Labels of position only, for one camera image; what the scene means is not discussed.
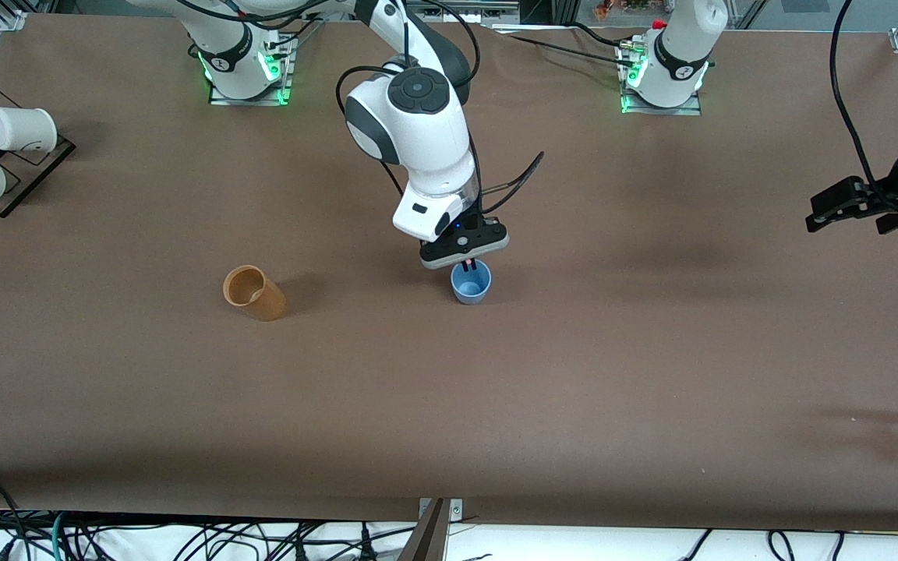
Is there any grey electronics box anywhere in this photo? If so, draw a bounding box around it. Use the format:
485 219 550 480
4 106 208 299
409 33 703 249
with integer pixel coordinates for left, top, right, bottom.
406 0 521 24

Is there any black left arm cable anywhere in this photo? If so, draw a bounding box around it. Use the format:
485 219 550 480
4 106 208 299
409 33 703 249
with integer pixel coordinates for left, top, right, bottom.
829 0 898 207

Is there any black cup rack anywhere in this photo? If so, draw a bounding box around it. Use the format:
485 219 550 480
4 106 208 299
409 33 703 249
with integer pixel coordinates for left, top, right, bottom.
0 82 76 219

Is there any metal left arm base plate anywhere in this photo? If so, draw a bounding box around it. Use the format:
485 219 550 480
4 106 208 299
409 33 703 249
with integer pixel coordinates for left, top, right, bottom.
619 37 704 117

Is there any blue plastic cup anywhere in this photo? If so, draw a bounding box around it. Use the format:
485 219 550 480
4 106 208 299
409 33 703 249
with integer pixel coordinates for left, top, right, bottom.
451 259 493 305

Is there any brown table cover sheet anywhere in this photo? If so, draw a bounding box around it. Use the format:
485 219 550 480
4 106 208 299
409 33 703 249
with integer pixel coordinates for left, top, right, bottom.
0 12 898 535

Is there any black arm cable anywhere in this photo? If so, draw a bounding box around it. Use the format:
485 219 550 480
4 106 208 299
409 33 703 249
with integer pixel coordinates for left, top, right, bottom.
335 0 546 217
829 0 898 207

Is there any tan cylindrical cup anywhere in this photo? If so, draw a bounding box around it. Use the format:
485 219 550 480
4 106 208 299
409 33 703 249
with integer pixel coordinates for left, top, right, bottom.
222 264 288 323

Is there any dark camera mount pole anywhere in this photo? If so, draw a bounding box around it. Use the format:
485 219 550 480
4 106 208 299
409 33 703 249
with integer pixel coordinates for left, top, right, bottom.
397 499 451 561

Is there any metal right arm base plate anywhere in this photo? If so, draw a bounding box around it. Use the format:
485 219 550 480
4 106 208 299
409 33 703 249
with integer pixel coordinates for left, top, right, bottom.
207 31 295 107

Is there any silver metal bracket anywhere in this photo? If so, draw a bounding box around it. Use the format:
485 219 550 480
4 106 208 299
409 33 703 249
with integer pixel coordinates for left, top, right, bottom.
418 497 465 520

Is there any black base cable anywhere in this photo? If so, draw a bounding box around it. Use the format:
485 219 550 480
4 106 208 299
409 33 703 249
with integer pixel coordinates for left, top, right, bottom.
505 33 638 69
570 21 633 48

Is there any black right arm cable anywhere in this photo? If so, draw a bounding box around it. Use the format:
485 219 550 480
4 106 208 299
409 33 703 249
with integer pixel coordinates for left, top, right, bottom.
335 0 546 217

